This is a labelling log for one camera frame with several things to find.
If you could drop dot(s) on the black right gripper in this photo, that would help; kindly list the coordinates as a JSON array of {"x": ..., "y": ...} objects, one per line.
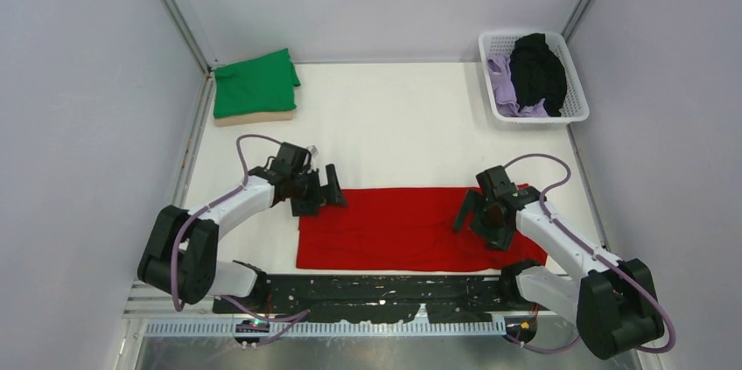
[{"x": 497, "y": 240}]

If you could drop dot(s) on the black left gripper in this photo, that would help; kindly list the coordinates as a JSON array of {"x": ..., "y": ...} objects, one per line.
[{"x": 311, "y": 205}]

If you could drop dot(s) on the red t-shirt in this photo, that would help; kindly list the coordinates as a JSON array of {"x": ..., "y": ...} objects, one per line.
[{"x": 402, "y": 229}]

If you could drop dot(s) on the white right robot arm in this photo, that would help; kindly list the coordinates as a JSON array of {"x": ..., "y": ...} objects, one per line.
[{"x": 611, "y": 302}]

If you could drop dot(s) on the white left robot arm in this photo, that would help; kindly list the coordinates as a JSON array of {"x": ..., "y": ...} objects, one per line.
[{"x": 181, "y": 255}]

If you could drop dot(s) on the folded beige t-shirt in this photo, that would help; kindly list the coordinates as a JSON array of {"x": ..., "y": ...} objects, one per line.
[{"x": 257, "y": 117}]

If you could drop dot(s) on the folded green t-shirt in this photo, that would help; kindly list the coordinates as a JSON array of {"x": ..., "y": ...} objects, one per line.
[{"x": 261, "y": 85}]

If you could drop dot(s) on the lilac t-shirt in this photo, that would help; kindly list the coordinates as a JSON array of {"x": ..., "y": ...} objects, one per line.
[{"x": 504, "y": 90}]

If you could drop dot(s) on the white plastic laundry basket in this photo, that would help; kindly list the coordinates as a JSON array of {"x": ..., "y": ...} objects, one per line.
[{"x": 575, "y": 108}]

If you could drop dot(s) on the black t-shirt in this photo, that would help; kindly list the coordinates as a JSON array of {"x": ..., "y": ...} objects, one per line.
[{"x": 537, "y": 73}]

